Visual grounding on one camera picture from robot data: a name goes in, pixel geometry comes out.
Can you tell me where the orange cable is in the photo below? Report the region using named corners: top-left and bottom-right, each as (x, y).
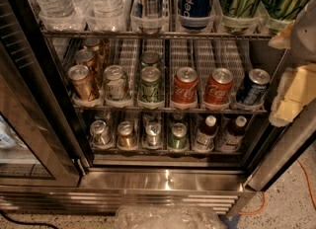
top-left (238, 159), bottom-right (316, 217)

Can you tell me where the green silver can bottom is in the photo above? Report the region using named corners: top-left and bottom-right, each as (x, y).
top-left (90, 120), bottom-right (112, 146)

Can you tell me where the green soda can back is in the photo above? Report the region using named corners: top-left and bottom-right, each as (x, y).
top-left (140, 50), bottom-right (161, 68)

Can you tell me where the silver can bottom shelf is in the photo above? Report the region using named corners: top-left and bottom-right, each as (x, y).
top-left (145, 122), bottom-right (161, 148)

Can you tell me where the brown bottle white cap right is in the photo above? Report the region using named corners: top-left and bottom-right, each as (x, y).
top-left (218, 115), bottom-right (247, 153)

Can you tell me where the brown bottle white cap left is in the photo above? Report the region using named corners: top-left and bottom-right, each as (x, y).
top-left (193, 115), bottom-right (217, 152)

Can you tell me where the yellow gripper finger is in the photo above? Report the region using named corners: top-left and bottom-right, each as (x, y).
top-left (269, 63), bottom-right (316, 127)
top-left (269, 22), bottom-right (294, 49)

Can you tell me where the brown bottle white cap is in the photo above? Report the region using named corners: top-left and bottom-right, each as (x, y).
top-left (218, 115), bottom-right (247, 153)
top-left (193, 115), bottom-right (217, 152)

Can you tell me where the glass fridge door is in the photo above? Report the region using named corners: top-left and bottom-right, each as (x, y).
top-left (0, 0), bottom-right (80, 187)

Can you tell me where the gold can middle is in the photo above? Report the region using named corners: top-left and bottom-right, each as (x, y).
top-left (75, 48), bottom-right (102, 88)

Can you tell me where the green can bottom shelf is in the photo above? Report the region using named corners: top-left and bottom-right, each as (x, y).
top-left (169, 122), bottom-right (188, 150)

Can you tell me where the gold can back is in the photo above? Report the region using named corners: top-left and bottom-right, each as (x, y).
top-left (82, 38), bottom-right (106, 68)

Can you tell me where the gold can front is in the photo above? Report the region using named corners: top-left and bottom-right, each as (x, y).
top-left (67, 64), bottom-right (100, 102)

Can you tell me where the red Coca-Cola can left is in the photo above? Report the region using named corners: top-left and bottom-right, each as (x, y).
top-left (172, 66), bottom-right (198, 104)

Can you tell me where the red Coca-Cola can right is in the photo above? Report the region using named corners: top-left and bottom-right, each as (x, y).
top-left (204, 68), bottom-right (233, 105)

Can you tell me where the blue Pepsi can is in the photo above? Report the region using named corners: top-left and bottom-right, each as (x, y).
top-left (178, 0), bottom-right (212, 30)

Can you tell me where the top wire shelf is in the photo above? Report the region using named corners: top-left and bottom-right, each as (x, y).
top-left (40, 29), bottom-right (273, 40)

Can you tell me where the dark blue soda can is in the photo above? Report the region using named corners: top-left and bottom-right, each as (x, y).
top-left (236, 68), bottom-right (271, 106)

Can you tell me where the green soda can front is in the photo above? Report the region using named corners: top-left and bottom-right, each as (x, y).
top-left (139, 66), bottom-right (161, 103)

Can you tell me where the wire shelf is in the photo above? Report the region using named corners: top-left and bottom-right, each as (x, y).
top-left (40, 29), bottom-right (273, 40)
top-left (74, 105), bottom-right (268, 115)

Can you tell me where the black cable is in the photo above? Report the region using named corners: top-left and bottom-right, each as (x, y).
top-left (0, 209), bottom-right (60, 229)

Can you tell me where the white green soda can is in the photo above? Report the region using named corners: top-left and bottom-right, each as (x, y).
top-left (104, 65), bottom-right (128, 101)

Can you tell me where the red coca-cola can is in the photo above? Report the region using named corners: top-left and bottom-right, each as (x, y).
top-left (204, 68), bottom-right (233, 105)
top-left (172, 66), bottom-right (198, 104)

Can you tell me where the middle wire shelf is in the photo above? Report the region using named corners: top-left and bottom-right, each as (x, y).
top-left (74, 105), bottom-right (268, 115)

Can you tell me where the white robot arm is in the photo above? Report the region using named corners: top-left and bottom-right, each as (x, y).
top-left (269, 0), bottom-right (316, 127)

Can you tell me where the stainless steel fridge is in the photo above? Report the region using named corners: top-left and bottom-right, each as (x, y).
top-left (0, 0), bottom-right (315, 215)

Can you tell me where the clear plastic bag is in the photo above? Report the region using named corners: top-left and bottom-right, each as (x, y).
top-left (115, 205), bottom-right (227, 229)

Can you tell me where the gold can bottom shelf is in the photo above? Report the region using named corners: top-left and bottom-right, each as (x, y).
top-left (118, 121), bottom-right (136, 149)

